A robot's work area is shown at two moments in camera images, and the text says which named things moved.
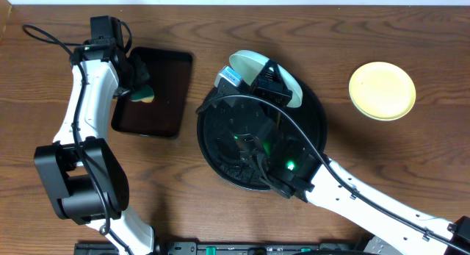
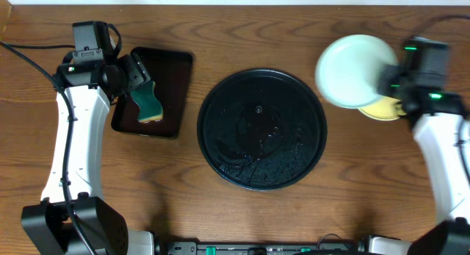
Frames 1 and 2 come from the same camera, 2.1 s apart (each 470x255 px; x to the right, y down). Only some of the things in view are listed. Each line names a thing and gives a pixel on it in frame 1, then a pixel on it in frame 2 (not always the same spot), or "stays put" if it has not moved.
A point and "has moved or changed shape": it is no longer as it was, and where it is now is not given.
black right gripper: [277, 90] -> [388, 71]
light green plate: [248, 65] -> [347, 67]
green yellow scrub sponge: [145, 94] has moved or changed shape
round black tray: [233, 134] stays put
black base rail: [230, 248] stays put
